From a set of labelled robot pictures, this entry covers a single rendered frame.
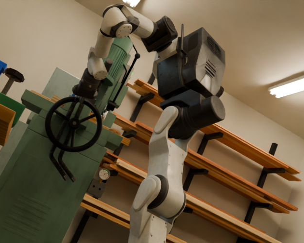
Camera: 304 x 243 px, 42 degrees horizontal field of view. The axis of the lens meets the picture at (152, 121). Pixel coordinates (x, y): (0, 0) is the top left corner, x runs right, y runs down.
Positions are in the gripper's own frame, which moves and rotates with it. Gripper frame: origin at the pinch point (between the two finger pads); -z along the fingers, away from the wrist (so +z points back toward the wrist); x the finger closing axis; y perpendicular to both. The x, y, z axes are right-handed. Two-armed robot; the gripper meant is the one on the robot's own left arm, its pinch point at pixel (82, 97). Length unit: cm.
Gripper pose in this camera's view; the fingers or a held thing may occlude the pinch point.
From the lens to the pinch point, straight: 203.6
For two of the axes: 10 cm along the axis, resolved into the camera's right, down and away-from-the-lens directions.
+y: -0.5, -7.6, 6.4
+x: 9.1, 2.3, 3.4
